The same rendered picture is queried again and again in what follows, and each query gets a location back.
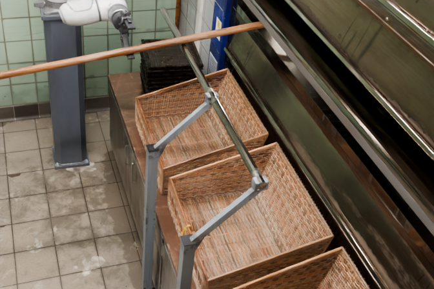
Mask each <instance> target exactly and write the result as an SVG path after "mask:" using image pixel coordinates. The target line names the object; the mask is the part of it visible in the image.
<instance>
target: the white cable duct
mask: <svg viewBox="0 0 434 289"><path fill-rule="evenodd" d="M202 13H203V0H198V7H197V16H196V30H195V34H198V33H201V26H202ZM194 43H195V45H196V48H197V50H198V53H199V47H200V41H195V42H194Z"/></svg>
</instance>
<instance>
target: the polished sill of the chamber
mask: <svg viewBox="0 0 434 289"><path fill-rule="evenodd" d="M237 12H238V13H239V15H240V16H241V18H242V19H243V20H244V21H245V23H246V24H249V23H255V22H259V20H258V18H257V17H256V16H255V15H254V14H253V12H252V11H251V10H250V8H249V7H248V6H247V5H246V4H238V6H237ZM252 32H253V33H254V35H255V36H256V37H257V38H258V40H259V41H260V42H261V44H262V45H263V46H264V47H265V49H266V50H267V51H268V52H269V54H270V55H271V57H272V58H273V59H274V60H275V62H276V63H277V65H278V66H279V67H280V68H281V69H282V71H283V72H284V74H285V75H286V76H287V77H288V79H289V80H290V82H292V84H293V85H294V87H295V88H296V89H297V90H298V92H299V93H300V95H301V96H302V97H303V98H304V99H305V101H306V102H307V104H308V105H309V106H310V107H311V109H312V110H313V112H314V113H315V114H316V115H317V116H318V118H319V119H320V120H321V122H322V123H323V124H324V126H325V127H326V128H327V129H328V131H329V132H330V134H331V135H332V136H333V137H334V138H335V140H336V141H337V143H338V144H339V145H340V146H341V148H342V149H343V151H344V152H345V153H346V154H347V156H348V157H349V158H350V160H351V161H352V162H353V163H354V165H355V166H356V167H357V168H358V170H359V171H360V173H361V174H362V175H363V176H364V178H365V179H366V181H367V182H368V183H369V184H370V185H371V187H372V188H373V189H374V191H375V192H376V193H377V195H378V196H379V198H381V200H382V201H383V203H384V204H385V205H386V206H387V208H388V209H389V211H390V212H391V213H392V214H393V215H394V217H395V218H396V220H397V221H398V222H399V223H400V225H401V226H402V227H403V229H404V230H405V231H406V232H407V234H408V235H409V236H410V238H411V239H412V240H413V242H414V243H415V244H416V245H417V247H418V248H419V250H420V251H421V252H422V253H423V254H424V256H425V257H426V259H427V260H428V261H429V262H430V264H431V265H432V267H434V236H433V234H432V233H431V232H430V231H429V230H428V229H427V227H426V226H425V225H424V223H423V222H422V221H421V220H420V219H419V217H418V216H417V215H416V213H415V212H414V211H413V210H412V209H411V207H410V206H409V205H408V204H407V202H405V200H404V199H403V198H402V196H401V195H400V194H399V193H398V192H397V190H396V189H395V187H394V186H393V185H392V184H391V183H390V182H389V180H388V179H387V178H386V176H385V175H384V174H383V173H382V172H381V170H380V169H379V168H378V166H377V165H376V164H375V163H374V162H373V160H372V159H371V158H370V156H368V155H367V153H366V152H365V151H364V149H363V148H362V147H361V146H360V145H359V143H358V142H357V140H356V139H355V138H354V137H353V136H352V135H351V133H350V132H349V131H348V129H347V128H346V127H345V126H344V125H343V123H342V122H341V121H340V120H339V118H338V117H337V116H336V115H335V113H334V112H333V111H332V109H330V107H329V106H328V105H327V104H326V102H325V101H324V100H323V99H322V98H321V96H320V95H319V94H318V92H317V91H316V90H315V89H314V88H313V86H312V85H311V84H310V82H309V81H308V80H307V79H306V78H305V76H304V75H303V74H302V73H301V71H299V69H298V68H297V67H296V65H295V64H294V63H293V62H292V60H291V59H290V58H289V57H288V55H287V54H286V53H285V52H284V51H283V49H282V48H281V47H280V45H279V44H278V43H277V42H276V41H275V40H274V38H273V37H272V35H271V34H270V33H269V32H268V31H267V29H266V28H259V29H256V30H252Z"/></svg>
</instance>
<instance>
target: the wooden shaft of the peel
mask: <svg viewBox="0 0 434 289"><path fill-rule="evenodd" d="M259 28H265V27H264V26H263V24H261V22H260V21H259V22H255V23H249V24H244V25H238V26H232V27H228V28H222V29H218V30H212V31H208V32H202V33H198V34H192V35H186V36H182V37H176V38H172V39H166V40H162V41H156V42H152V43H146V44H142V45H136V46H130V47H126V48H120V49H116V50H109V51H106V52H100V53H96V54H90V55H83V56H79V57H73V58H70V59H64V60H60V61H53V62H49V63H43V64H40V65H34V66H27V67H23V68H17V69H13V70H7V71H4V72H0V79H6V78H10V77H17V76H20V75H26V74H33V73H36V72H42V71H46V70H52V69H56V68H63V67H66V66H72V65H78V64H82V63H88V62H92V61H99V60H102V59H108V58H112V57H118V56H122V55H128V54H134V53H138V52H144V51H148V50H154V49H158V48H164V47H168V46H174V45H180V44H184V43H190V42H194V41H200V40H204V39H210V38H213V37H220V36H223V35H230V34H236V33H240V32H246V31H250V30H256V29H259Z"/></svg>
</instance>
